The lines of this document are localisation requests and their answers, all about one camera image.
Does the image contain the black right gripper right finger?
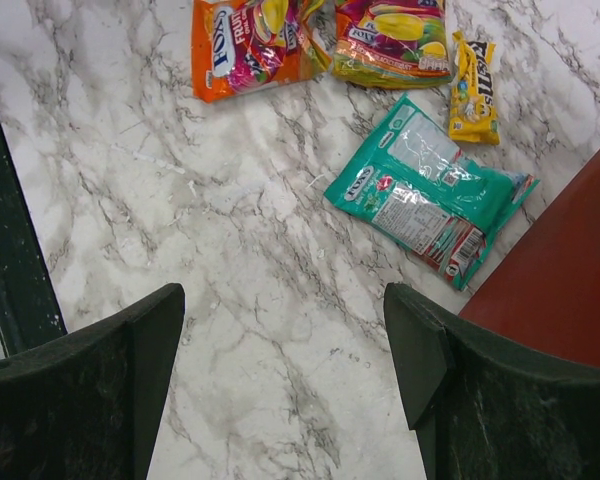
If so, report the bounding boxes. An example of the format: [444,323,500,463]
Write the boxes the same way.
[383,283,600,479]

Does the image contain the orange Fox's fruits candy bag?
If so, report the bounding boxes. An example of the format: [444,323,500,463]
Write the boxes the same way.
[332,0,452,90]

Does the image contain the yellow M&M's packet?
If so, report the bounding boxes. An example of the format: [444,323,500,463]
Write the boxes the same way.
[448,31,500,145]

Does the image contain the teal Fox's mint candy bag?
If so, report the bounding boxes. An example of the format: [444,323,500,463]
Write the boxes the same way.
[324,96,538,290]

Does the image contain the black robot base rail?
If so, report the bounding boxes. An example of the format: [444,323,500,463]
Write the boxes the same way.
[0,122,67,360]

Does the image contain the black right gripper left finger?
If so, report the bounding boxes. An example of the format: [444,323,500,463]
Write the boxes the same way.
[0,283,185,479]

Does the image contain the red brown paper bag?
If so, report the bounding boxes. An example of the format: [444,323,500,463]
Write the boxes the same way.
[460,149,600,367]

